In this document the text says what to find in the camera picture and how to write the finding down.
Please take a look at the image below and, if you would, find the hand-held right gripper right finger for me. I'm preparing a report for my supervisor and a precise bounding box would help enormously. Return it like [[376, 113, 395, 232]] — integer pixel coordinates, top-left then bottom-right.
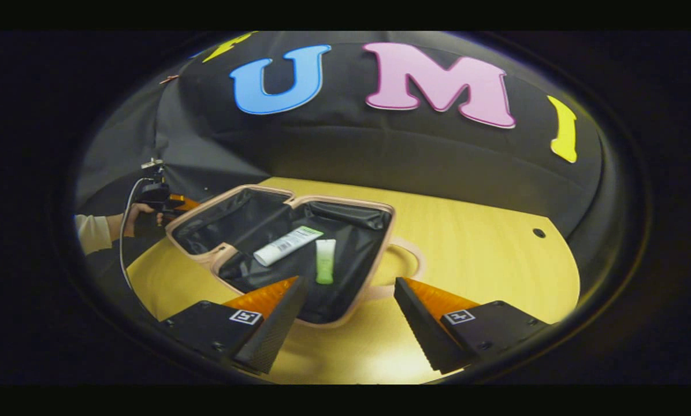
[[393, 277, 551, 374]]

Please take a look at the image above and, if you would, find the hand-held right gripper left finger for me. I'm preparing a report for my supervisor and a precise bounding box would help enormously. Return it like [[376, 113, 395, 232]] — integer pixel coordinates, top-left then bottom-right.
[[161, 276, 309, 375]]

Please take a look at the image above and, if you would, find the pink ribbed suitcase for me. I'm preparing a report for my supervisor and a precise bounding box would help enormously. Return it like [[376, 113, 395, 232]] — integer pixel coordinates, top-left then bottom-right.
[[165, 184, 426, 329]]

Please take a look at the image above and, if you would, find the small grey-green cream tube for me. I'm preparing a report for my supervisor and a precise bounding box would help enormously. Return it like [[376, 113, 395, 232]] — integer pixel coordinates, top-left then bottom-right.
[[315, 239, 337, 285]]

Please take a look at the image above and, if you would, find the white cream tube green cap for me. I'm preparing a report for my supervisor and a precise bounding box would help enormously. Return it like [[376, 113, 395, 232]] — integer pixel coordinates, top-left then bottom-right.
[[253, 226, 325, 267]]

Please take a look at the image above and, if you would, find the black backdrop cloth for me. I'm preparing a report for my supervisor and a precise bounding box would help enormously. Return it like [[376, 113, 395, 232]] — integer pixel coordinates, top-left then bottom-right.
[[74, 32, 603, 243]]

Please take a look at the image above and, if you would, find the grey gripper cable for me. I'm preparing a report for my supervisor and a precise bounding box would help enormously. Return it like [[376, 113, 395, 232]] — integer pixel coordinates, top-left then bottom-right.
[[118, 176, 153, 292]]

